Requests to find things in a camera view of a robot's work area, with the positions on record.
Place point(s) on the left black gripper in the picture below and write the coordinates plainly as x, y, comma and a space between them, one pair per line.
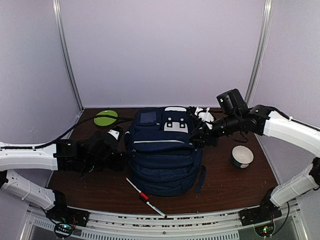
120, 163

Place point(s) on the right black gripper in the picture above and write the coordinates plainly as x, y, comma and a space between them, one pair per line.
209, 140

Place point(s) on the navy blue backpack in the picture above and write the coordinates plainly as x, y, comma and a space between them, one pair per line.
162, 159

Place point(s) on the red capped marker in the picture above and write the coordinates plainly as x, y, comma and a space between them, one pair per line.
141, 194

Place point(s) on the black capped marker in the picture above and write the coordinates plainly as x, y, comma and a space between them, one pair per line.
153, 207

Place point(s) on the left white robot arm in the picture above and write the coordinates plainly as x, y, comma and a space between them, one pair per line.
60, 156

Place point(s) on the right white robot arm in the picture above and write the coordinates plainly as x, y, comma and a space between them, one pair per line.
267, 122

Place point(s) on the green plate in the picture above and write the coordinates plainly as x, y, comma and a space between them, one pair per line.
105, 118

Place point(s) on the white teal bowl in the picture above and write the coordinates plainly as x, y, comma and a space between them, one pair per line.
241, 157

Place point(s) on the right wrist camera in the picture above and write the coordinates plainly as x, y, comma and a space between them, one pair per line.
201, 116

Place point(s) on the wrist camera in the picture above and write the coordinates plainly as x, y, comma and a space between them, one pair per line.
201, 116
116, 132

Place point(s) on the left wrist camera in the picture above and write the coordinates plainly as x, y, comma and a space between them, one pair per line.
116, 132

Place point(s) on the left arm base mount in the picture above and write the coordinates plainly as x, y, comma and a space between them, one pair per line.
66, 220

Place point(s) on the aluminium front rail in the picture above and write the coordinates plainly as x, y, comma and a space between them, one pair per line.
218, 225

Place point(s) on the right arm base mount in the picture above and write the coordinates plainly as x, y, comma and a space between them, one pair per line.
262, 218

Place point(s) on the right aluminium frame post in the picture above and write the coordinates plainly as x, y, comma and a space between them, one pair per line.
260, 51

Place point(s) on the aluminium frame post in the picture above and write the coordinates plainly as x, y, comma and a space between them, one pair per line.
65, 53
260, 51

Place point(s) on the left aluminium frame post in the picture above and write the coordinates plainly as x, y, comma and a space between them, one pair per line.
65, 53

